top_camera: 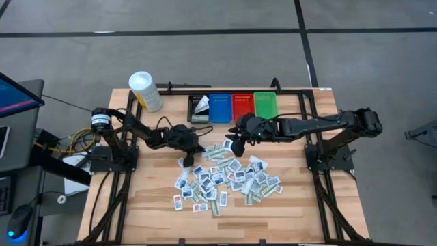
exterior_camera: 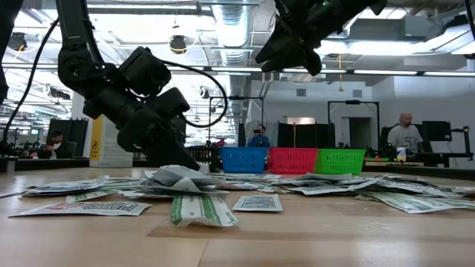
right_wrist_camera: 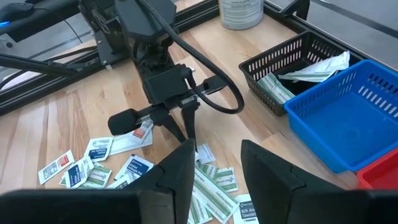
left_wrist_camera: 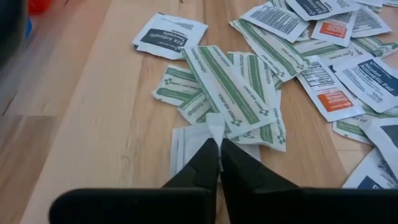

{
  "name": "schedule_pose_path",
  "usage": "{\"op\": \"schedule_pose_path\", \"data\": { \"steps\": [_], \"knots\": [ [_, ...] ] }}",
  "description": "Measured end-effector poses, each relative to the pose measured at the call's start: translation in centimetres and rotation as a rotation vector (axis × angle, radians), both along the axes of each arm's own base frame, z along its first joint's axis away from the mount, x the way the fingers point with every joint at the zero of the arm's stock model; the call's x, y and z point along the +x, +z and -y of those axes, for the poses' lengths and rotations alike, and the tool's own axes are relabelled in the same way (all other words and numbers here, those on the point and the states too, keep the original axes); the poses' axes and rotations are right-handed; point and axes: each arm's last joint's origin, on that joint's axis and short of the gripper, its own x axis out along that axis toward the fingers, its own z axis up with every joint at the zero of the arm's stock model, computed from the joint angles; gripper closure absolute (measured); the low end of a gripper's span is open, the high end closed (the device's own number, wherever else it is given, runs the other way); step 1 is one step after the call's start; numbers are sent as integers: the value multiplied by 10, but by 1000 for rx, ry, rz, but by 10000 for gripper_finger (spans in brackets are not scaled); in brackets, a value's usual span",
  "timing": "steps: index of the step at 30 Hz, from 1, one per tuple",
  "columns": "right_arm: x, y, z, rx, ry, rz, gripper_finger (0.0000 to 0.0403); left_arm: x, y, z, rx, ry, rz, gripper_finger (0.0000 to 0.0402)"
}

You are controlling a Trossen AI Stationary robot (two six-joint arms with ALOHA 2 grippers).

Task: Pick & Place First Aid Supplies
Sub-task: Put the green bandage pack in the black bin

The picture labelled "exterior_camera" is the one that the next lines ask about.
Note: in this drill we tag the person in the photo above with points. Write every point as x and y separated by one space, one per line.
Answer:
404 137
55 146
258 141

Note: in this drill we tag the crumpled white sachet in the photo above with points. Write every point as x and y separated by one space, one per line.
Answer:
182 178

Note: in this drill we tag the ceiling light strip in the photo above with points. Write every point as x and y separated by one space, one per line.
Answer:
386 72

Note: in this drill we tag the black ceiling pendant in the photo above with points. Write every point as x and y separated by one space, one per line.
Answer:
16 41
178 44

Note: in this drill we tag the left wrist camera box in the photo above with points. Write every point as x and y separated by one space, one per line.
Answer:
172 104

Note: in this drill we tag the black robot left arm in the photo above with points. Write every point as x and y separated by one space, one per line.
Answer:
79 37

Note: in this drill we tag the black plastic basket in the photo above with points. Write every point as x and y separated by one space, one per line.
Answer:
204 159

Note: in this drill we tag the red-label ointment packet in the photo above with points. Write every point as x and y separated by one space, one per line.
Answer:
85 208

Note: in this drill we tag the grey cup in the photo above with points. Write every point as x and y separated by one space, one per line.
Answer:
11 165

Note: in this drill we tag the small white bottle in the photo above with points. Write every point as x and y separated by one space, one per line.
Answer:
401 155

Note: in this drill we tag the black partition panel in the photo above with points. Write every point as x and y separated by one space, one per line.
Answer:
78 133
308 135

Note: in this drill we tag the red plastic basket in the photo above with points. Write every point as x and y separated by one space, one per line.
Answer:
292 161

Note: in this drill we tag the plain white bandage wrapper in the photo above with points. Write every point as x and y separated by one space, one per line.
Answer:
367 182

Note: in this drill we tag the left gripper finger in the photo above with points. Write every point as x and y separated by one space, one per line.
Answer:
163 159
183 150

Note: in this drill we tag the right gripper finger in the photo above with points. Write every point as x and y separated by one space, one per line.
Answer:
284 41
289 61

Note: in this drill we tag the black camera rig frame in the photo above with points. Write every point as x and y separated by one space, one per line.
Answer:
352 102
237 98

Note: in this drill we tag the white wipes canister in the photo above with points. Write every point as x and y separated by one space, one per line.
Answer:
107 148

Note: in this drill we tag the silver ceiling duct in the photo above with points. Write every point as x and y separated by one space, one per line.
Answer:
234 33

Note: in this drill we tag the green-striped bandage wrapper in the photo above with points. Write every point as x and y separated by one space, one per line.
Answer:
456 203
408 203
89 196
200 209

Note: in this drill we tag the dark antiseptic towelette packet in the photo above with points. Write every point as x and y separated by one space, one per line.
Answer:
412 187

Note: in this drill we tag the blue plastic basket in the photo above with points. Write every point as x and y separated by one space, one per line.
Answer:
243 160

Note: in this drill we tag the white printed sachet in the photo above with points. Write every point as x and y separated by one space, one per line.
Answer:
63 187
323 190
258 202

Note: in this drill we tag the green plastic basket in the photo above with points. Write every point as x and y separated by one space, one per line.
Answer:
339 162

